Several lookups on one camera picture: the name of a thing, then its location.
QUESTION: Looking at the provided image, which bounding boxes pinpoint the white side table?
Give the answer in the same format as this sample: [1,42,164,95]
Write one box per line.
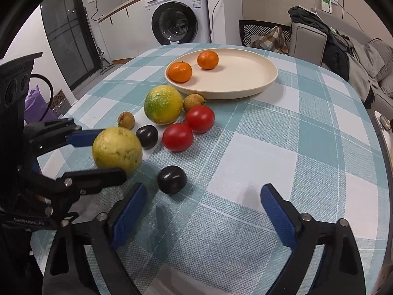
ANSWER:
[373,111,393,157]

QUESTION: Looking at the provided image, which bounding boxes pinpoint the patterned cardboard box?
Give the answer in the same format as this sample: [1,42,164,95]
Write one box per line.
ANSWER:
[49,89,72,113]

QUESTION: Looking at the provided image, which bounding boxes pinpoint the white counter cabinet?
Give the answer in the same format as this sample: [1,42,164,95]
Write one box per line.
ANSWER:
[98,0,154,62]

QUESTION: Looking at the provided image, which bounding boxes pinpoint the yellow bumpy guava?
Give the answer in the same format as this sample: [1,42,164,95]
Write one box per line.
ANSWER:
[92,127,143,176]

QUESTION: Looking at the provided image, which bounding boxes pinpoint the grey blanket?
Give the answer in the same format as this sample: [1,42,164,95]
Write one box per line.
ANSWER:
[347,41,381,103]

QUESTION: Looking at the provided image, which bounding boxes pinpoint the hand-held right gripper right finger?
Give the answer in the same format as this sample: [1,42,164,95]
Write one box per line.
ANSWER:
[260,183,367,295]

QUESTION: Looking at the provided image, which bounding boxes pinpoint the purple bag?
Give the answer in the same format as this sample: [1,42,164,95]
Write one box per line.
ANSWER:
[24,86,59,123]

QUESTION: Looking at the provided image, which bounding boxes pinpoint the grey sofa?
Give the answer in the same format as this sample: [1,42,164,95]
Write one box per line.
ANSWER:
[290,8,393,111]

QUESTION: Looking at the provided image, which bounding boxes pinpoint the black chair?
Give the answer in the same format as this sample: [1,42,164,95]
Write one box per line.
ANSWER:
[239,20,292,56]

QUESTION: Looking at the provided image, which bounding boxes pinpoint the cream round plate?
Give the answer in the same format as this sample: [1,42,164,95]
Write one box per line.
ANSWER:
[165,48,279,100]

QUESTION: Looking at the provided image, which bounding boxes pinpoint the red tomato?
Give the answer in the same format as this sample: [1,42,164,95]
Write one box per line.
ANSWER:
[185,105,215,133]
[162,123,194,152]

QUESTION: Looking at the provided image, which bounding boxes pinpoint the dark jacket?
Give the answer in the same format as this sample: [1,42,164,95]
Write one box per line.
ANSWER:
[288,5,351,82]

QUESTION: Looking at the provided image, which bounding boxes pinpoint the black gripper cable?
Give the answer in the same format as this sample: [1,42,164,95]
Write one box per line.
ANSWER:
[29,74,54,120]

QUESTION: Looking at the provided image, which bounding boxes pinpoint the white washing machine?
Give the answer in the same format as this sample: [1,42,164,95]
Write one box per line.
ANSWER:
[144,0,212,46]

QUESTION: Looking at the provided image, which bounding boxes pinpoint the orange tangerine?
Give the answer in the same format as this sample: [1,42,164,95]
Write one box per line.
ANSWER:
[197,50,219,70]
[167,61,193,83]

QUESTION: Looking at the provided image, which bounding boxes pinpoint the green yellow orange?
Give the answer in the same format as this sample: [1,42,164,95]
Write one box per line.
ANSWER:
[144,85,184,125]

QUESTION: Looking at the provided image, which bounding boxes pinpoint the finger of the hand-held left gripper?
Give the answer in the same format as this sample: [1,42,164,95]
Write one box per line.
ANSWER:
[17,168,127,226]
[24,117,102,156]

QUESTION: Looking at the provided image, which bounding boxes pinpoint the plaid patterned cloth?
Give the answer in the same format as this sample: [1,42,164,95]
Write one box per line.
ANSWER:
[249,26,291,55]

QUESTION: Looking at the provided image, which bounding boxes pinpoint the dark purple plum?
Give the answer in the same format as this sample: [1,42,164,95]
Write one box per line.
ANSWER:
[136,125,159,150]
[157,165,187,195]

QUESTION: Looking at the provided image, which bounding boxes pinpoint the brown longan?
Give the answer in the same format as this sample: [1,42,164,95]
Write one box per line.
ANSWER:
[183,94,205,113]
[118,112,135,130]

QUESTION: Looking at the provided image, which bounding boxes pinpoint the grey hanging cable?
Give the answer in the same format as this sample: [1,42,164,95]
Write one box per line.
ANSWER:
[210,0,223,44]

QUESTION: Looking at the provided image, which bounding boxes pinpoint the floor mop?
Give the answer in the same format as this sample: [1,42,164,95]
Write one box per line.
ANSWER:
[97,47,114,74]

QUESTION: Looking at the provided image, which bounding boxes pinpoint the dark glass door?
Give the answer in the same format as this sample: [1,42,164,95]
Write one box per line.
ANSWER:
[40,0,102,91]

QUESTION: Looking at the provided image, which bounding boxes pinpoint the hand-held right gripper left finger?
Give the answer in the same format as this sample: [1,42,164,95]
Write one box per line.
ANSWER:
[41,183,148,295]

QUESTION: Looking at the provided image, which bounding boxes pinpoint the teal white checkered tablecloth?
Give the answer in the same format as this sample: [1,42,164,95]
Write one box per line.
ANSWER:
[29,44,389,295]

